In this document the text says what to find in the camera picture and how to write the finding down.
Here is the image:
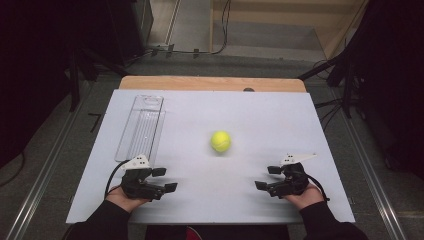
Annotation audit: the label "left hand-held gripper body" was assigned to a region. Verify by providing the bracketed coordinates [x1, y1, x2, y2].
[119, 153, 167, 202]

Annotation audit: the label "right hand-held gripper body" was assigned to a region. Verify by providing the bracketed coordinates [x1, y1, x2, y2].
[265, 152, 318, 199]

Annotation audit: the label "clear plastic tray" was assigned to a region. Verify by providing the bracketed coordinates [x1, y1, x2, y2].
[114, 94, 167, 167]

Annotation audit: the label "yellow tennis ball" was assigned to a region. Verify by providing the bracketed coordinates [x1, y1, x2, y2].
[210, 130, 232, 154]

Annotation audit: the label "person's left hand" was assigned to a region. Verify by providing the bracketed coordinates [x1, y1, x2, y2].
[105, 184, 151, 214]

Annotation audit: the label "person's right hand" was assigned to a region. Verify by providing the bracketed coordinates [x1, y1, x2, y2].
[283, 182, 325, 211]

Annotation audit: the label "white board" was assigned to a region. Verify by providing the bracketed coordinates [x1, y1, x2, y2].
[65, 88, 356, 225]

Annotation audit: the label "wooden table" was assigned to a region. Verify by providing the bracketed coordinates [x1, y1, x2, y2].
[118, 75, 308, 94]

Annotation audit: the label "black metal stand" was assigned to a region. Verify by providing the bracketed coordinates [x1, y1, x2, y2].
[65, 46, 132, 113]
[297, 49, 359, 119]

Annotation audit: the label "dark curtain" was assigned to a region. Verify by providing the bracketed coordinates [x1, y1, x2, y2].
[346, 0, 424, 181]
[0, 0, 111, 169]

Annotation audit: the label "black cabinet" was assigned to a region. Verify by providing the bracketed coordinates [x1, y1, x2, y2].
[106, 0, 155, 66]

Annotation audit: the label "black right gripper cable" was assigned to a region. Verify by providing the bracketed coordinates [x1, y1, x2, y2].
[299, 170, 331, 203]

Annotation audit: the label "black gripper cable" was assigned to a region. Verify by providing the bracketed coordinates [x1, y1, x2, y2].
[104, 159, 131, 199]
[299, 170, 331, 203]

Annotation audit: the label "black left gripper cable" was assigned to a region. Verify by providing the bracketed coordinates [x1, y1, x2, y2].
[104, 159, 131, 199]

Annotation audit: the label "black floor cables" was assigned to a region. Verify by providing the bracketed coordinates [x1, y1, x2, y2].
[312, 59, 349, 132]

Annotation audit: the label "metal floor rail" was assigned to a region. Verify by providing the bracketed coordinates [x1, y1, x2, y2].
[5, 79, 95, 240]
[329, 88, 408, 240]

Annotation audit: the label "black floor cable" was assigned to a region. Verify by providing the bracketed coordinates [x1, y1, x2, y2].
[146, 0, 233, 57]

